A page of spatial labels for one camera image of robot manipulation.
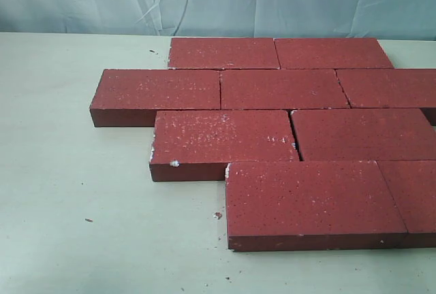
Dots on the red brick once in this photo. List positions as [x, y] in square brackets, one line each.
[281, 89]

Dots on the red brick second row right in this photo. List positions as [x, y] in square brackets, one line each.
[390, 88]

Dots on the red brick third row right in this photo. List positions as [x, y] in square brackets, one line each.
[390, 134]

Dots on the white backdrop sheet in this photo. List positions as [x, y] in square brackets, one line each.
[383, 19]

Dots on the red brick white speckled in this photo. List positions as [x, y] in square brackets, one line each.
[198, 145]

